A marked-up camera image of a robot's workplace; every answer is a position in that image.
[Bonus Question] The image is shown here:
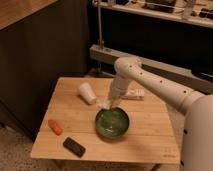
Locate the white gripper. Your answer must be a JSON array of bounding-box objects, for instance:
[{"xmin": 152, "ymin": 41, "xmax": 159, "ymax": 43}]
[{"xmin": 109, "ymin": 76, "xmax": 129, "ymax": 100}]

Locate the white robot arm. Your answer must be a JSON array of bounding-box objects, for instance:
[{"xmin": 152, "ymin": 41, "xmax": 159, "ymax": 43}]
[{"xmin": 109, "ymin": 57, "xmax": 213, "ymax": 171}]

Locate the green ceramic bowl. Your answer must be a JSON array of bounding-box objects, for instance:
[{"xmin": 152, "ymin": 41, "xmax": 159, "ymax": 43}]
[{"xmin": 95, "ymin": 107, "xmax": 130, "ymax": 139}]

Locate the white remote-like object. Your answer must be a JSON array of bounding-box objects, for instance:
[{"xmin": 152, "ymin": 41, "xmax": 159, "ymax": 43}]
[{"xmin": 123, "ymin": 89, "xmax": 145, "ymax": 100}]

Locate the white foam cup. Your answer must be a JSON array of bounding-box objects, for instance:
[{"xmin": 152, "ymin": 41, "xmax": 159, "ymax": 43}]
[{"xmin": 78, "ymin": 83, "xmax": 97, "ymax": 105}]

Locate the wooden table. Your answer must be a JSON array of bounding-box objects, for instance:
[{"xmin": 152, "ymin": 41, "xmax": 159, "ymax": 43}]
[{"xmin": 30, "ymin": 76, "xmax": 181, "ymax": 165}]

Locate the black rectangular block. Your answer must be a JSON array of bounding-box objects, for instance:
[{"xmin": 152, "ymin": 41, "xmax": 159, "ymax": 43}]
[{"xmin": 63, "ymin": 137, "xmax": 86, "ymax": 157}]

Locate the orange toy carrot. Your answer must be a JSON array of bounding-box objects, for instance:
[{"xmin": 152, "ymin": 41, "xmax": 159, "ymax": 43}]
[{"xmin": 48, "ymin": 120, "xmax": 63, "ymax": 135}]

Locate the dark wooden cabinet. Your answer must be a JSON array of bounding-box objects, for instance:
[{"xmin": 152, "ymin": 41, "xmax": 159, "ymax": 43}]
[{"xmin": 0, "ymin": 0, "xmax": 89, "ymax": 139}]

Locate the metal shelf rack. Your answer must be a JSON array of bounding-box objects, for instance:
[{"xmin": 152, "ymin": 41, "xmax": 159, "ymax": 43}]
[{"xmin": 89, "ymin": 0, "xmax": 213, "ymax": 94}]

